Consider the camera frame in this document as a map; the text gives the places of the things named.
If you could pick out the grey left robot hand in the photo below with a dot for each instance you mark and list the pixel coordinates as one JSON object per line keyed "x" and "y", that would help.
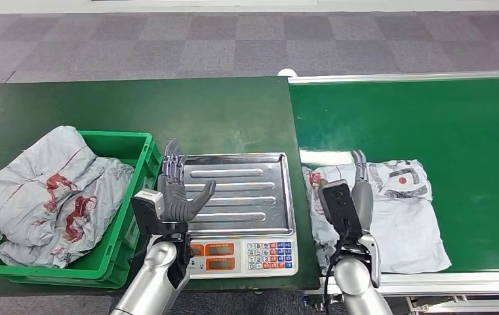
{"x": 173, "y": 200}

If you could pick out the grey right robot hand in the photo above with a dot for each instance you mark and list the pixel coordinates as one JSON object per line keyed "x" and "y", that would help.
{"x": 363, "y": 204}

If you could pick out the grey package with black print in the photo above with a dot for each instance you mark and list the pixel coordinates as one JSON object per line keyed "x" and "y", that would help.
{"x": 405, "y": 226}

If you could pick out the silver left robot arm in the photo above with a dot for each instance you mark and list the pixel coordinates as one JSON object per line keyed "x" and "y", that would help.
{"x": 158, "y": 269}

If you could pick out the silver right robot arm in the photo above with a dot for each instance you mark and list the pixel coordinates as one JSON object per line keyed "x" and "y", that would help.
{"x": 358, "y": 282}

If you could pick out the green plastic basket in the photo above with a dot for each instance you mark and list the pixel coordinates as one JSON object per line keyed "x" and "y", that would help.
{"x": 114, "y": 148}

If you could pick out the electronic scale with steel tray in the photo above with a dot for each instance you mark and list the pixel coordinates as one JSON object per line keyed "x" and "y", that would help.
{"x": 240, "y": 191}

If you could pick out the green belt conveyor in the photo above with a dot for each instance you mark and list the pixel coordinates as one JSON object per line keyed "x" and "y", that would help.
{"x": 449, "y": 130}

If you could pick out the white round conveyor end cap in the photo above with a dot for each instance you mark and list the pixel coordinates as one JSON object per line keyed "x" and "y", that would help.
{"x": 287, "y": 73}

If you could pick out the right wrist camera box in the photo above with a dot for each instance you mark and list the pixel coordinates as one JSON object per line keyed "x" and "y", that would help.
{"x": 340, "y": 204}

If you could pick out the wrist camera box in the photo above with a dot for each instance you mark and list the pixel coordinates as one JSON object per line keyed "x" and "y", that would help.
{"x": 145, "y": 213}
{"x": 340, "y": 204}

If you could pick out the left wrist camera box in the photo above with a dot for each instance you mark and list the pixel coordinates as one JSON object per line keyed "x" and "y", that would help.
{"x": 145, "y": 213}

